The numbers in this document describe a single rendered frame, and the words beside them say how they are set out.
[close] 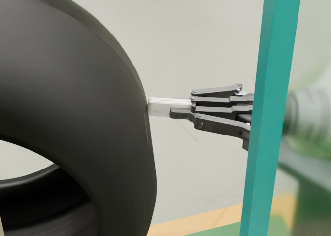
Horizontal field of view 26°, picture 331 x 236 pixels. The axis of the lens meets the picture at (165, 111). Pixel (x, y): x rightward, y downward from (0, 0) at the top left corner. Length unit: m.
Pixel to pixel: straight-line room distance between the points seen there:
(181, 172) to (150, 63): 0.73
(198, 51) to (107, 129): 2.49
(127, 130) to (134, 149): 0.03
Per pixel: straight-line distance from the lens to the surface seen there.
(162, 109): 1.17
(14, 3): 1.05
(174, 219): 2.67
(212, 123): 1.16
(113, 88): 1.03
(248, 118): 1.18
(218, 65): 3.38
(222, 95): 1.23
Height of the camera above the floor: 2.01
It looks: 40 degrees down
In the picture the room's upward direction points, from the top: straight up
